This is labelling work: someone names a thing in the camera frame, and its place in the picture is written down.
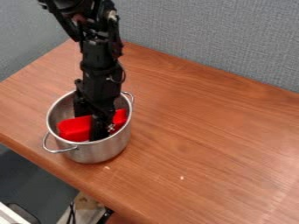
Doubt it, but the red rectangular block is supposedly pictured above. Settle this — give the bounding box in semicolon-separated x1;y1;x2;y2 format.
56;108;127;142

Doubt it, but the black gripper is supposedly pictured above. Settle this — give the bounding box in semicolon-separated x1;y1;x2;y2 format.
74;65;124;141

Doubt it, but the white object bottom left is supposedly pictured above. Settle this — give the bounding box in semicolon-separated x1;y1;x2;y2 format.
0;202;40;224

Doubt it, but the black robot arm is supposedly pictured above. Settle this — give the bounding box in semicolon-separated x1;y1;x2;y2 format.
36;0;127;141

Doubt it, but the table leg bracket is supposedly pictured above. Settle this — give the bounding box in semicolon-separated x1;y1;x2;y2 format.
56;191;115;224

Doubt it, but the stainless steel pot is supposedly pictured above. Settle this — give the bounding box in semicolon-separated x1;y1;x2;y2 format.
42;91;135;164

